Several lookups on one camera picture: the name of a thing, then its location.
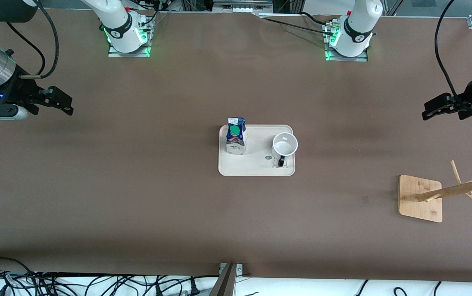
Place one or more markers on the blue milk carton green cap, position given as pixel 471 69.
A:
pixel 236 144

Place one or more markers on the grey metal bracket beam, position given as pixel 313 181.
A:
pixel 225 283

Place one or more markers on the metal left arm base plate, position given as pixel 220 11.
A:
pixel 359 59

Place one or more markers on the cream rabbit print tray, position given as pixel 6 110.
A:
pixel 256 162

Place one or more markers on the wooden cup rack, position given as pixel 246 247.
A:
pixel 418 205

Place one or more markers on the white power strip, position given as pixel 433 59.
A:
pixel 242 5

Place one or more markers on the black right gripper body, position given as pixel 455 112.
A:
pixel 15 89

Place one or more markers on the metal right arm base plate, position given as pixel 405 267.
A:
pixel 114 54

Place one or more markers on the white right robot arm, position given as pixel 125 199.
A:
pixel 114 16

